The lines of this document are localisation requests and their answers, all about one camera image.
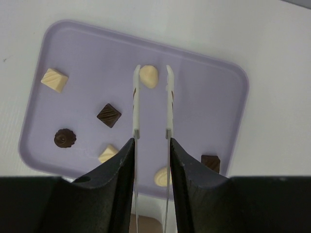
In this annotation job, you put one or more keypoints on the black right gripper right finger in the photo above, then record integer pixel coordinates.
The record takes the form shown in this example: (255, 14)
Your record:
(205, 201)

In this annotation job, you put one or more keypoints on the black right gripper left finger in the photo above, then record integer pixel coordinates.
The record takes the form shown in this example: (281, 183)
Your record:
(97, 202)

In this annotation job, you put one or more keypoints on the dark square chocolate corner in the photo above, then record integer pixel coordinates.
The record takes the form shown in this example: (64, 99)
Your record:
(212, 162)

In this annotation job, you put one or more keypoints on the white shell chocolate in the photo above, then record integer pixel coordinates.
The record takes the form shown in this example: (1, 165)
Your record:
(149, 76)
(162, 178)

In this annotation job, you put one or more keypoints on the white steel tongs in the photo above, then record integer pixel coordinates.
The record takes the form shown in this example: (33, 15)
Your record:
(136, 135)

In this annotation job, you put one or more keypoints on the white shell chocolate top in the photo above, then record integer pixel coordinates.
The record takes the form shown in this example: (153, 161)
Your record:
(149, 76)

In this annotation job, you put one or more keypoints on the gold square chocolate tin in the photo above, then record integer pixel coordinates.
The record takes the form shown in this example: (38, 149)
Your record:
(145, 225)

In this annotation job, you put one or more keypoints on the white square chocolate near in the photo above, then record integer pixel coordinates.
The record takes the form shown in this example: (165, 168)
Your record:
(108, 153)

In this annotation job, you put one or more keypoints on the white square chocolate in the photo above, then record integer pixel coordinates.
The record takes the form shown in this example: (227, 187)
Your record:
(108, 153)
(54, 80)

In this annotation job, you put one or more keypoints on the dark round fluted chocolate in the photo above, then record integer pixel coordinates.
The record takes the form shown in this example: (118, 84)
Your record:
(64, 138)

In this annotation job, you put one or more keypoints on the dark square chocolate centre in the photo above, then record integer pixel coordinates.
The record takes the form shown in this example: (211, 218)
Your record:
(109, 115)

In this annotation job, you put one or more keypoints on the white square chocolate far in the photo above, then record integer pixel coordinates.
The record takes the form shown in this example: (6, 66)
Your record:
(54, 80)

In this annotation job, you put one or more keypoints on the lilac plastic tray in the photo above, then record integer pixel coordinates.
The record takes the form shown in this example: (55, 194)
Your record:
(209, 98)

